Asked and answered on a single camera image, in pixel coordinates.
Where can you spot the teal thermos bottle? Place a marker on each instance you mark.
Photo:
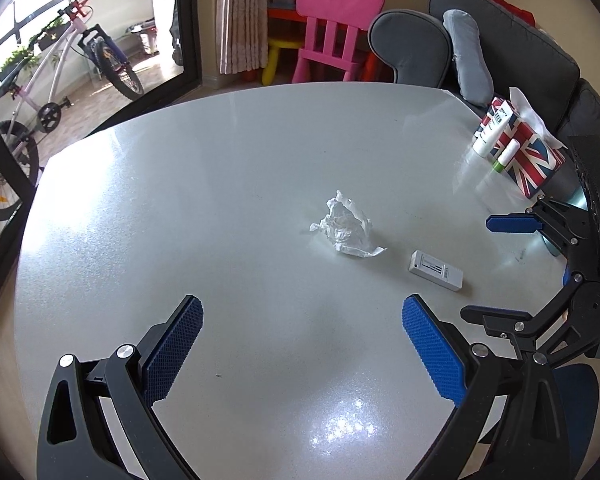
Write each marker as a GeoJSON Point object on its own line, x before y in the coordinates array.
{"type": "Point", "coordinates": [555, 249]}

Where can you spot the white tissue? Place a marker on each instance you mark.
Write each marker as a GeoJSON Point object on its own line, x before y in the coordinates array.
{"type": "Point", "coordinates": [347, 227]}

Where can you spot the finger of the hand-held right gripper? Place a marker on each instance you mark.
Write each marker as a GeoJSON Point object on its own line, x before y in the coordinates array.
{"type": "Point", "coordinates": [495, 317]}
{"type": "Point", "coordinates": [510, 223]}

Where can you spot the light grey cushion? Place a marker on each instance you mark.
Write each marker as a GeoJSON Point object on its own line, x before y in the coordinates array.
{"type": "Point", "coordinates": [467, 55]}

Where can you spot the white pink bicycle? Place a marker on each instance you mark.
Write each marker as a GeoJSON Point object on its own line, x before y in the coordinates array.
{"type": "Point", "coordinates": [48, 116]}

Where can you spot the yellow plastic stool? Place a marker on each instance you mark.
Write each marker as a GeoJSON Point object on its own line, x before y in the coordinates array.
{"type": "Point", "coordinates": [282, 44]}

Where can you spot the white cabinet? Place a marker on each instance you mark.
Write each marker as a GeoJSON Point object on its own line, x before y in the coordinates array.
{"type": "Point", "coordinates": [162, 5]}

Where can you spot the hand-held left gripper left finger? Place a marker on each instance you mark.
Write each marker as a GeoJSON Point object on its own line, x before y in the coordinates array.
{"type": "Point", "coordinates": [177, 345]}

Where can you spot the white cream tube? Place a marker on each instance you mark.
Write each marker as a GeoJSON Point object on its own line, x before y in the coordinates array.
{"type": "Point", "coordinates": [487, 137]}

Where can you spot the black planter with plants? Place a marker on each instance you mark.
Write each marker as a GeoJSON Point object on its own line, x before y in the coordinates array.
{"type": "Point", "coordinates": [52, 37]}
{"type": "Point", "coordinates": [17, 67]}

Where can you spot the red children's table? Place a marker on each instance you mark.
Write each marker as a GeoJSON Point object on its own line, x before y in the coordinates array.
{"type": "Point", "coordinates": [282, 12]}

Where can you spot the flag print tissue box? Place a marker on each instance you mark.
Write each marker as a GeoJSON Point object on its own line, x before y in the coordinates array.
{"type": "Point", "coordinates": [530, 155]}

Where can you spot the beige patterned curtain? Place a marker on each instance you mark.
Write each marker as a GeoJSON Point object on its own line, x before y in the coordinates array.
{"type": "Point", "coordinates": [242, 20]}

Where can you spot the small white box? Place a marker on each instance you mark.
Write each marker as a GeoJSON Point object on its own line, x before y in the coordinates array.
{"type": "Point", "coordinates": [435, 270]}

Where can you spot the black sliding door frame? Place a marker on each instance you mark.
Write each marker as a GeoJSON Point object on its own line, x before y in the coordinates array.
{"type": "Point", "coordinates": [187, 20]}

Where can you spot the white green lip balm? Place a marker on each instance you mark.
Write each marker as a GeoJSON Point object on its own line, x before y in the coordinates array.
{"type": "Point", "coordinates": [506, 155]}

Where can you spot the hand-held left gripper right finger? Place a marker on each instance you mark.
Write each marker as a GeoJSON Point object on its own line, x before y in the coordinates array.
{"type": "Point", "coordinates": [432, 350]}

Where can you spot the red cushion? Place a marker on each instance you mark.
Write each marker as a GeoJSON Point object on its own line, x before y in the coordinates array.
{"type": "Point", "coordinates": [515, 7]}

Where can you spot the dark grey sofa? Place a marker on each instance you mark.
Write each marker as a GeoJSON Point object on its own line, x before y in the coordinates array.
{"type": "Point", "coordinates": [505, 30]}

